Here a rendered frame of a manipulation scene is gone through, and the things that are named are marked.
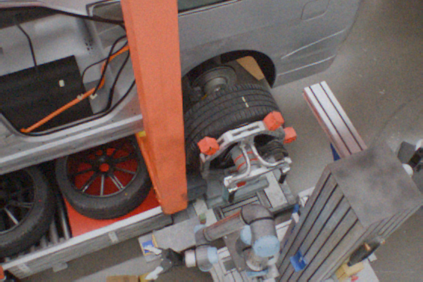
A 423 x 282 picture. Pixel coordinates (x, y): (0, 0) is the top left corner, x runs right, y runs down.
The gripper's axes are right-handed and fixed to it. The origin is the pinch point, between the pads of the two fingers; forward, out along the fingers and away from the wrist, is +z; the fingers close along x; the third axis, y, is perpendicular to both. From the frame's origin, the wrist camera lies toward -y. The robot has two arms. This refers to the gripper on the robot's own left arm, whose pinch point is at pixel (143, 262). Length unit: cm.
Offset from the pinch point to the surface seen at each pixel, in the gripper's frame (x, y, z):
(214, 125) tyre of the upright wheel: 76, 0, -45
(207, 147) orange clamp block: 64, 3, -39
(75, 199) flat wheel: 77, 63, 47
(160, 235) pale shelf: 48, 73, -6
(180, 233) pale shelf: 48, 73, -19
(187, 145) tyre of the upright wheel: 78, 18, -29
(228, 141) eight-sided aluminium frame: 67, 3, -52
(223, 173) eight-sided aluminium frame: 76, 51, -52
